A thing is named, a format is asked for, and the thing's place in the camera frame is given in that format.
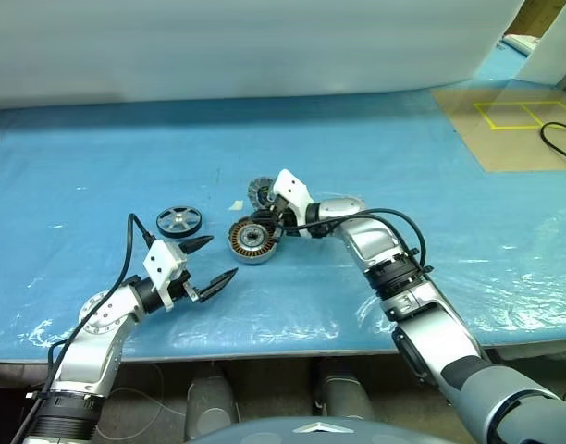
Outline brown cardboard box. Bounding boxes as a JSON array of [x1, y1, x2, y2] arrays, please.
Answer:
[[504, 0, 566, 37]]

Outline motor stator with copper windings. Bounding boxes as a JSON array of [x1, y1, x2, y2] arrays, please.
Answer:
[[227, 217, 280, 265]]

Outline white box panel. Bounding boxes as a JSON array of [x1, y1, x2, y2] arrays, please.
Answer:
[[516, 0, 566, 87]]

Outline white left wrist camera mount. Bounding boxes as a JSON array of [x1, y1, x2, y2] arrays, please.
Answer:
[[142, 240, 188, 311]]

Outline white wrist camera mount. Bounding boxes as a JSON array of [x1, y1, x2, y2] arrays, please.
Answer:
[[271, 169, 315, 223], [142, 240, 188, 311]]

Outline white foam backdrop board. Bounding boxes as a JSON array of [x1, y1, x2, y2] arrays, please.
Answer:
[[0, 0, 527, 110]]

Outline silver finned motor cover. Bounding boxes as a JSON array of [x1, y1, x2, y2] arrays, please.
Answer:
[[247, 177, 277, 212]]

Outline black cable loop on cardboard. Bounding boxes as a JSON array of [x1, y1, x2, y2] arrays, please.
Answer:
[[540, 121, 566, 167]]

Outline grey robot torso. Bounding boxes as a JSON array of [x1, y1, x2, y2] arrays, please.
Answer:
[[185, 413, 450, 444]]

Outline blue plastic table cover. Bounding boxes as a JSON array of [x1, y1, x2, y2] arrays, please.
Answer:
[[0, 43, 566, 363]]

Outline dark rounded right leg shape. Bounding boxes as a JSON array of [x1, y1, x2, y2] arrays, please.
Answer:
[[317, 360, 376, 422]]

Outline brown cardboard sheet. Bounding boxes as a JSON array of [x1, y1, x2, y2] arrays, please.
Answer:
[[429, 87, 566, 173]]

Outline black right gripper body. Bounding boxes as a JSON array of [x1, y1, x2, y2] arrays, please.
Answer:
[[272, 196, 312, 238]]

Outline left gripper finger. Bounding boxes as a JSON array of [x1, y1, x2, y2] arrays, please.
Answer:
[[180, 236, 215, 254], [197, 268, 239, 302]]

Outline white flat packet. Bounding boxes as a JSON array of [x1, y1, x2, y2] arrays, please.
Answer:
[[498, 34, 541, 56]]

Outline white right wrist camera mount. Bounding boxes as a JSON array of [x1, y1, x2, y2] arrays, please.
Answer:
[[271, 169, 315, 223]]

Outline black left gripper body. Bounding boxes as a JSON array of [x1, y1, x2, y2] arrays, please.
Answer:
[[171, 271, 203, 304]]

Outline dark rounded leg shape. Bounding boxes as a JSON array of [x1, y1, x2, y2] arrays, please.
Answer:
[[185, 363, 240, 440], [317, 360, 376, 422]]

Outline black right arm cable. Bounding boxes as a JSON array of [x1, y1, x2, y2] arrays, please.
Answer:
[[282, 207, 435, 274]]

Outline dark rounded left leg shape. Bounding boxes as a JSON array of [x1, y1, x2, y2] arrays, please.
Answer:
[[185, 363, 240, 440]]

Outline black silver spoked rotor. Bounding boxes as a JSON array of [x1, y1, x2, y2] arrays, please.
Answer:
[[155, 206, 206, 239]]

